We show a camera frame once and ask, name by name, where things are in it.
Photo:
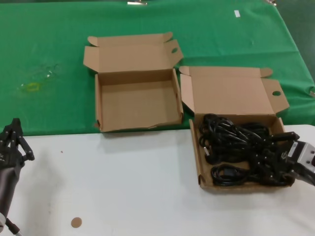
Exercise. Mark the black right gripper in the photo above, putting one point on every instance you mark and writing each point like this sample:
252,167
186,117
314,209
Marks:
284,155

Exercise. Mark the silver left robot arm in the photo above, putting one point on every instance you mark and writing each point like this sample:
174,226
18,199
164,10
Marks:
2,220

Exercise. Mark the round brown cardboard disc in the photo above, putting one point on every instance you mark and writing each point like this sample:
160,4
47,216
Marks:
76,222

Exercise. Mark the white tape piece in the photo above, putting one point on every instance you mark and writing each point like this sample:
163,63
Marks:
237,14

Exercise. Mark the metal tablecloth clip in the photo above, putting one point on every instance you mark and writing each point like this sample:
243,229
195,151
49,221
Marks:
270,1
137,3

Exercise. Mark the green tablecloth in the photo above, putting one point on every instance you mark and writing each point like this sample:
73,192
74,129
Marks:
49,37

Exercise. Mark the torn-rim open cardboard box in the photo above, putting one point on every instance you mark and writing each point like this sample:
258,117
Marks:
137,103

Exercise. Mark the yellow tape square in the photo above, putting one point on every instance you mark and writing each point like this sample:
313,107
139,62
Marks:
32,90

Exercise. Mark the clear crumpled tape patch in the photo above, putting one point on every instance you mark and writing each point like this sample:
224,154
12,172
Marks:
50,72

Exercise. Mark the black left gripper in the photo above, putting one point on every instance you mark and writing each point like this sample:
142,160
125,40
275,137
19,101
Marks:
8,157

